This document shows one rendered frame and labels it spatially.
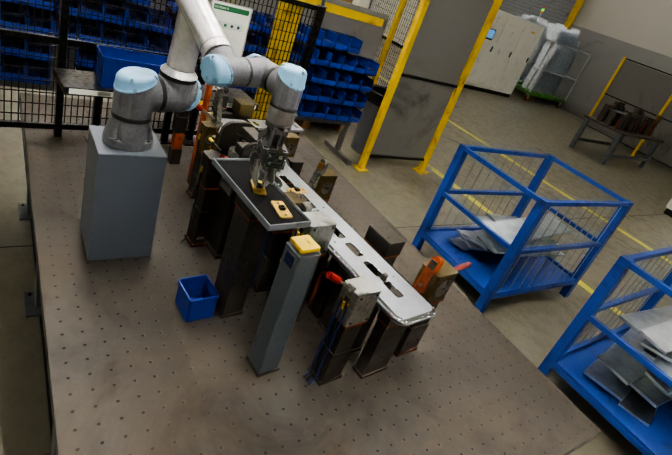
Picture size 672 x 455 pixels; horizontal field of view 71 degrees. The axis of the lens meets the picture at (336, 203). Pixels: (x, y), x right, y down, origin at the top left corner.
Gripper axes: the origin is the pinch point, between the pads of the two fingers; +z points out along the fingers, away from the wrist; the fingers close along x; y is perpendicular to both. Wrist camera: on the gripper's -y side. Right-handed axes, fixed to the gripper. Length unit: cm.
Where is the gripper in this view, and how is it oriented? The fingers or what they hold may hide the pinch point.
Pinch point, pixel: (259, 182)
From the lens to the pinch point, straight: 138.4
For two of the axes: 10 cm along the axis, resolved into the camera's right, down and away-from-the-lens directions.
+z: -3.2, 8.4, 4.4
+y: 2.6, 5.2, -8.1
